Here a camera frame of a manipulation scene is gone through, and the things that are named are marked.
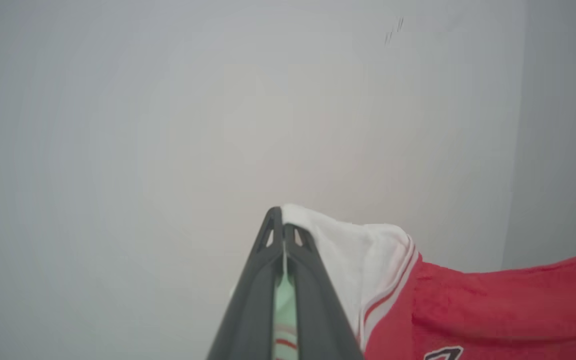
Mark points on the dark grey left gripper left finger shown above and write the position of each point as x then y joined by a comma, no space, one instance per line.
250,310

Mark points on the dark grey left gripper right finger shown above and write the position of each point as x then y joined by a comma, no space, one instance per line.
320,320

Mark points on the red number 23 basketball jersey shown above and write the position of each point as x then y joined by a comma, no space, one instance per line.
468,310

